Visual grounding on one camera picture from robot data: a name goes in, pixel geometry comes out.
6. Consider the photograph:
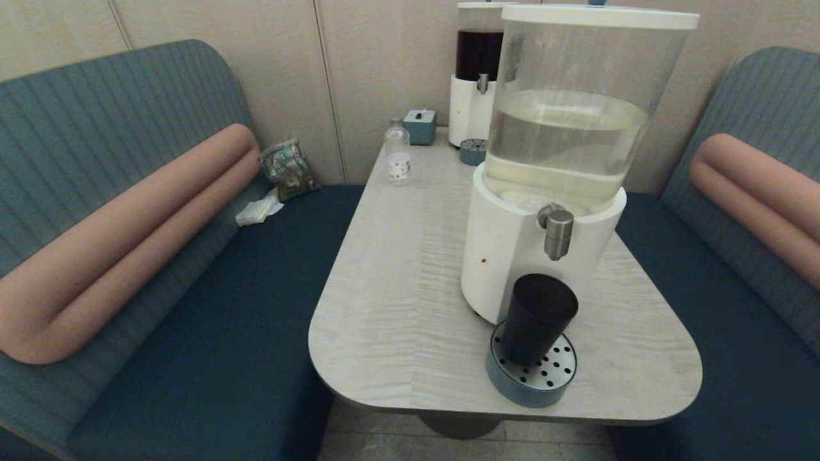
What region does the black plastic cup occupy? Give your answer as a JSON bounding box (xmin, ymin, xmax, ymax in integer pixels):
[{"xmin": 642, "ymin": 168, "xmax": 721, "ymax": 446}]
[{"xmin": 500, "ymin": 273, "xmax": 579, "ymax": 367}]

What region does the small clear plastic bottle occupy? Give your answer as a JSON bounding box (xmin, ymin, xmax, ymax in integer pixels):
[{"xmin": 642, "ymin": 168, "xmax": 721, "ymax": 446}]
[{"xmin": 385, "ymin": 117, "xmax": 411, "ymax": 186}]

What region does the round blue drip tray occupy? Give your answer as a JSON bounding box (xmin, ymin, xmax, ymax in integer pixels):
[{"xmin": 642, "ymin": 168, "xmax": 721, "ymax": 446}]
[
  {"xmin": 459, "ymin": 138, "xmax": 489, "ymax": 166},
  {"xmin": 485, "ymin": 318, "xmax": 578, "ymax": 408}
]

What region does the blue-grey tissue box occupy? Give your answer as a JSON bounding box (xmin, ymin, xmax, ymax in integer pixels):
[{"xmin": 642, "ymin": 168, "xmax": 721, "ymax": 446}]
[{"xmin": 403, "ymin": 109, "xmax": 438, "ymax": 146}]

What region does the clear water dispenser white base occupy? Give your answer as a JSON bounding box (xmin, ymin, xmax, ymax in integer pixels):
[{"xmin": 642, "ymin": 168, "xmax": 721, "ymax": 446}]
[{"xmin": 461, "ymin": 3, "xmax": 700, "ymax": 327}]

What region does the dark drink dispenser white base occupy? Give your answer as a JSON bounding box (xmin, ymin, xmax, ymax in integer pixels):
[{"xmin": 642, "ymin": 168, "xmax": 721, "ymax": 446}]
[{"xmin": 448, "ymin": 1, "xmax": 507, "ymax": 148}]

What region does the clear snack bag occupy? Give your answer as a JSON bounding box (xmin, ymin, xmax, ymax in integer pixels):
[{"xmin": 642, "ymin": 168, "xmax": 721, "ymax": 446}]
[{"xmin": 259, "ymin": 136, "xmax": 319, "ymax": 202}]

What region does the crumpled white tissue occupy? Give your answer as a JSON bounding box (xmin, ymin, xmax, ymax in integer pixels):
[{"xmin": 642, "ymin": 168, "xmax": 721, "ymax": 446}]
[{"xmin": 235, "ymin": 188, "xmax": 284, "ymax": 227}]

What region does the teal upholstered bench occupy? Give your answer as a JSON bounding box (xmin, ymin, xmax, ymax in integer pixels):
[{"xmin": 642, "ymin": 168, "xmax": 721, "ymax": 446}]
[
  {"xmin": 607, "ymin": 46, "xmax": 820, "ymax": 461},
  {"xmin": 0, "ymin": 39, "xmax": 366, "ymax": 461}
]

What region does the table pedestal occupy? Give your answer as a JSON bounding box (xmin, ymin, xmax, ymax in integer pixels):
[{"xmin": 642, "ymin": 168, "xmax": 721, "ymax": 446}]
[{"xmin": 418, "ymin": 412, "xmax": 504, "ymax": 440}]

